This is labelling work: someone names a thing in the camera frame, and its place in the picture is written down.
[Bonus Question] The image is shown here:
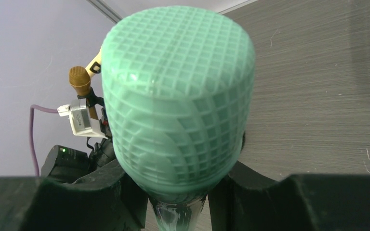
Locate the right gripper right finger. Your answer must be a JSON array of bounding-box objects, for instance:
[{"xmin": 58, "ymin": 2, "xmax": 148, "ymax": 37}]
[{"xmin": 208, "ymin": 162, "xmax": 370, "ymax": 231}]

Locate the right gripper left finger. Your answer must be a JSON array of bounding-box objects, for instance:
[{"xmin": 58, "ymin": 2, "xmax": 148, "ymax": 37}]
[{"xmin": 0, "ymin": 160, "xmax": 148, "ymax": 231}]

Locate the gold microphone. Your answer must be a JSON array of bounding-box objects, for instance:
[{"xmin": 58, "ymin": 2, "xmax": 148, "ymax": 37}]
[{"xmin": 68, "ymin": 66, "xmax": 100, "ymax": 120}]

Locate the mint green microphone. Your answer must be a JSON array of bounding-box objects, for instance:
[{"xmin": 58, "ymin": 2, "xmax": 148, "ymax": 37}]
[{"xmin": 101, "ymin": 6, "xmax": 255, "ymax": 231}]

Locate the beige microphone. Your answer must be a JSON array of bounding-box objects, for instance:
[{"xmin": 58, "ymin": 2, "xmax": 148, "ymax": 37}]
[{"xmin": 85, "ymin": 47, "xmax": 102, "ymax": 78}]

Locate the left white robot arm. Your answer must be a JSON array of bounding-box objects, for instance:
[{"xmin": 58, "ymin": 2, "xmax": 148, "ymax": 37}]
[{"xmin": 40, "ymin": 139, "xmax": 116, "ymax": 183}]

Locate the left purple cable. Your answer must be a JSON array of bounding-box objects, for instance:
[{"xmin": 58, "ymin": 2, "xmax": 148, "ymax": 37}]
[{"xmin": 28, "ymin": 104, "xmax": 60, "ymax": 178}]

